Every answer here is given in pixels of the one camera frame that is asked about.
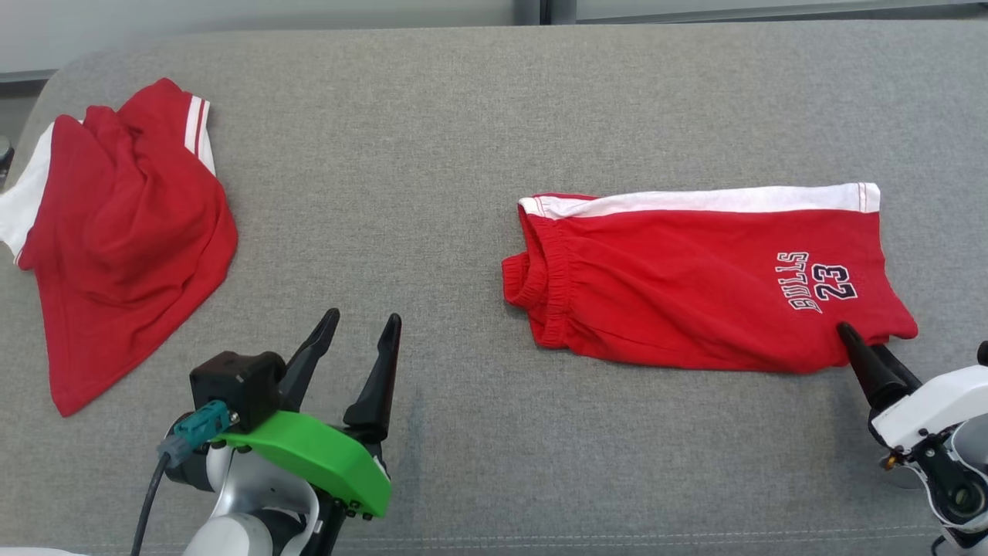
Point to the grey fabric sofa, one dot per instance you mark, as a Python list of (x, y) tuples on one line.
[(386, 193)]

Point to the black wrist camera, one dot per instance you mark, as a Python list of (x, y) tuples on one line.
[(983, 354), (235, 386)]

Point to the white partition panel grey frame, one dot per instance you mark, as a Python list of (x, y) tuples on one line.
[(772, 8), (231, 23)]

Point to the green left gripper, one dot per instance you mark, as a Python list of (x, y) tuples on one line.
[(324, 455)]

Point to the grey partition foot with caster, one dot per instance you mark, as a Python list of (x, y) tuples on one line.
[(5, 162)]

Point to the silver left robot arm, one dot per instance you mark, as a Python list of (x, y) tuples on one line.
[(247, 525)]

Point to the red white-sleeved Bulls jersey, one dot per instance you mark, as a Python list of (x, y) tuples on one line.
[(123, 247)]

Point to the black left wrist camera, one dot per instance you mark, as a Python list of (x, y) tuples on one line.
[(235, 386)]

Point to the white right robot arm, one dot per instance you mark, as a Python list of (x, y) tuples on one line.
[(957, 494)]

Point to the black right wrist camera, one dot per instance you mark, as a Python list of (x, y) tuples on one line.
[(983, 354)]

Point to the red Bulls 23 shorts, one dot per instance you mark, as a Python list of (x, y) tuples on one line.
[(679, 286)]

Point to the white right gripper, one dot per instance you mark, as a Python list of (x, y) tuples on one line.
[(934, 409)]

